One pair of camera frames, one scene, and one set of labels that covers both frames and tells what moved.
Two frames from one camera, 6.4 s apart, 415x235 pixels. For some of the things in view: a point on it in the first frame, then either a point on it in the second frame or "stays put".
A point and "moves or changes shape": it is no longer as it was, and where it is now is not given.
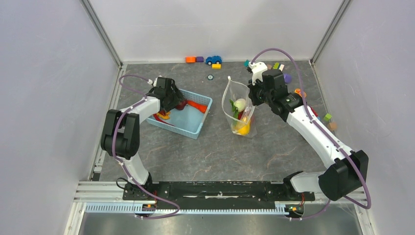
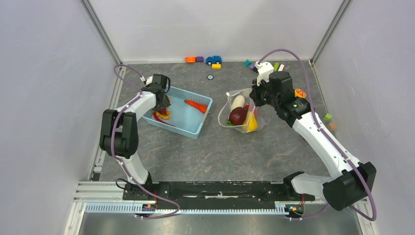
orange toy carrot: x=201 y=107 stays put
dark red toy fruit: x=181 y=105 to x=237 y=115
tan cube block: x=333 y=125 stays put
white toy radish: x=238 y=105 moves or changes shape
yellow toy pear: x=244 y=129 to x=250 y=124
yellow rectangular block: x=216 y=66 stays put
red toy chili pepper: x=156 y=117 stays put
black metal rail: x=221 y=196 stays put
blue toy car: x=214 y=59 stays put
